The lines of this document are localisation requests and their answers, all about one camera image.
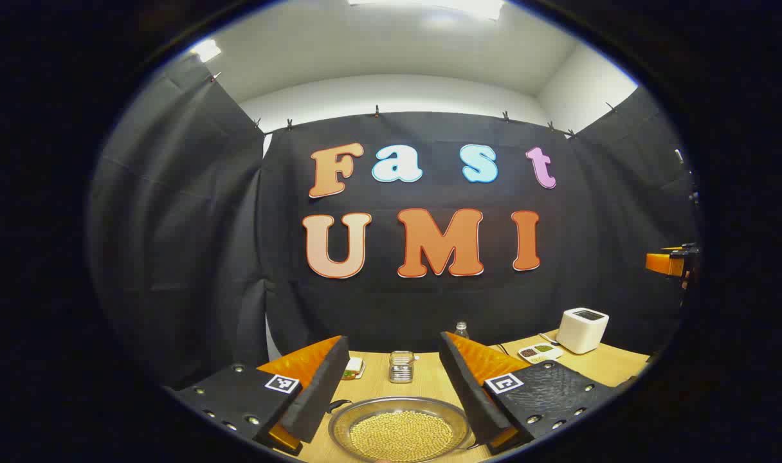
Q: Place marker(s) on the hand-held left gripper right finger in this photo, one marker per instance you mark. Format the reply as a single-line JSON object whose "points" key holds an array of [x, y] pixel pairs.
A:
{"points": [[468, 399]]}

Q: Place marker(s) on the white toaster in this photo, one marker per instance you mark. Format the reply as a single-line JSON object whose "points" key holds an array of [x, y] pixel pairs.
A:
{"points": [[581, 331]]}

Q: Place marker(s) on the pile of yellow soybeans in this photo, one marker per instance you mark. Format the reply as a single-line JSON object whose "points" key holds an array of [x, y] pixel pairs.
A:
{"points": [[400, 437]]}

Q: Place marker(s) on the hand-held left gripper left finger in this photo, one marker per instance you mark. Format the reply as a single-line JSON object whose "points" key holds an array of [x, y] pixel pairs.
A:
{"points": [[320, 399]]}

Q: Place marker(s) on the clear plastic water bottle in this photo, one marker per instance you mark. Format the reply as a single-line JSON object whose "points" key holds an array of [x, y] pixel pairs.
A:
{"points": [[462, 331]]}

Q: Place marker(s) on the sandwich with lettuce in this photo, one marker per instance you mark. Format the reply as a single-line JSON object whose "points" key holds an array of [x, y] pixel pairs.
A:
{"points": [[351, 370]]}

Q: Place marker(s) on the black backdrop cloth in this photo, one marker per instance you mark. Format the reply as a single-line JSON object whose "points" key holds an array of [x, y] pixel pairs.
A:
{"points": [[429, 302]]}

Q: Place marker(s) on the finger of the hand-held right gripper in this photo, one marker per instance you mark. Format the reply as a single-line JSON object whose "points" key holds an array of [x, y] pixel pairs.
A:
{"points": [[662, 263]]}

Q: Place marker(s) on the small white plate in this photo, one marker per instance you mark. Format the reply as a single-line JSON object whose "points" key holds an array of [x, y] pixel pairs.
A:
{"points": [[360, 373]]}

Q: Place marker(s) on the ceiling light panel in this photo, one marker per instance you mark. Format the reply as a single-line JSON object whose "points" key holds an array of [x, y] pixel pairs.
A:
{"points": [[429, 6], [206, 50]]}

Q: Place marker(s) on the white divided bean dish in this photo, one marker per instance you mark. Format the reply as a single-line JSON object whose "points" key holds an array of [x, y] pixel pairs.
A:
{"points": [[540, 353]]}

